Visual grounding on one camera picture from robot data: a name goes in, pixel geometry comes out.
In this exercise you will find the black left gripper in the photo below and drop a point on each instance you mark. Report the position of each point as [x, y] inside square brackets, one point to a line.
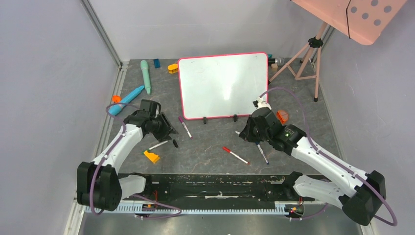
[162, 136]

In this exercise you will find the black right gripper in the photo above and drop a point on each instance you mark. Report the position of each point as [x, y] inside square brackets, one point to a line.
[250, 131]

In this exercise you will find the pink framed whiteboard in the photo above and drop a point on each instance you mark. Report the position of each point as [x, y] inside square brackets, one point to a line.
[221, 86]

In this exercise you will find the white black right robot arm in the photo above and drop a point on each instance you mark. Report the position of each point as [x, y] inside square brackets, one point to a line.
[357, 193]

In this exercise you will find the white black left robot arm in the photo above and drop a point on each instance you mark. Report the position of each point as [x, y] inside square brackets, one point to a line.
[98, 184]

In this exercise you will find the green capped white marker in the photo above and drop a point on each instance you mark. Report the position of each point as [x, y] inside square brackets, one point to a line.
[157, 145]

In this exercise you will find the blue capped white marker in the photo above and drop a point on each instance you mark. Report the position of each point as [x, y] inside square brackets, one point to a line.
[262, 152]

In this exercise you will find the purple capped white marker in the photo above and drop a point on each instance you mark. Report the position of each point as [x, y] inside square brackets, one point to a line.
[181, 120]

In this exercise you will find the orange toy brick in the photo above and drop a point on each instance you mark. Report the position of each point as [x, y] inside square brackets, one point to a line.
[282, 116]

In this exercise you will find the yellow plastic wedge piece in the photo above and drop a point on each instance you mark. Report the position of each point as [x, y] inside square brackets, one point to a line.
[151, 156]

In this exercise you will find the red capped white marker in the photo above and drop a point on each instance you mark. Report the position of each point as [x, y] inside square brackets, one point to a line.
[234, 154]

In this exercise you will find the blue toy stick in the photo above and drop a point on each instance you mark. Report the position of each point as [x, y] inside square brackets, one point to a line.
[116, 108]

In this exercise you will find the small wooden block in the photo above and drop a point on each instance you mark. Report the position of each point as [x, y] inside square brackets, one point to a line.
[274, 67]

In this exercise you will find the small orange toy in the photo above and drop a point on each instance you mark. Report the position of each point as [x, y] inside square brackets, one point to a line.
[116, 99]

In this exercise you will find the yellow toy piece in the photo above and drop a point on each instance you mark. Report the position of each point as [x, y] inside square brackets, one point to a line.
[173, 68]

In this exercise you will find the clear round ball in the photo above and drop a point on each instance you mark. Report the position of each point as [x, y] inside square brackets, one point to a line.
[279, 61]

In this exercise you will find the small dark blue block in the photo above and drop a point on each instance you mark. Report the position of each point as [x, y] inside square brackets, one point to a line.
[157, 63]

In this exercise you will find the mint green toy stick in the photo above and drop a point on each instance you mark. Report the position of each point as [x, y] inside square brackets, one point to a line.
[146, 77]

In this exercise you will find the pink tripod stand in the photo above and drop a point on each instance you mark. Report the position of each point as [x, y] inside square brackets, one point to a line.
[314, 44]

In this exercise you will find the pink perforated panel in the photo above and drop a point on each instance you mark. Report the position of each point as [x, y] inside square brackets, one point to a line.
[361, 20]

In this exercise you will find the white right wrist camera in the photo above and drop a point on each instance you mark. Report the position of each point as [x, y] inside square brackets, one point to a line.
[261, 103]

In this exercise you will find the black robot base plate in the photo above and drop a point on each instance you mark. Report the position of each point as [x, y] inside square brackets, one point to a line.
[219, 191]

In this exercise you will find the white toothed cable rail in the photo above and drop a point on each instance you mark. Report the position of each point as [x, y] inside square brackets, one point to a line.
[137, 207]

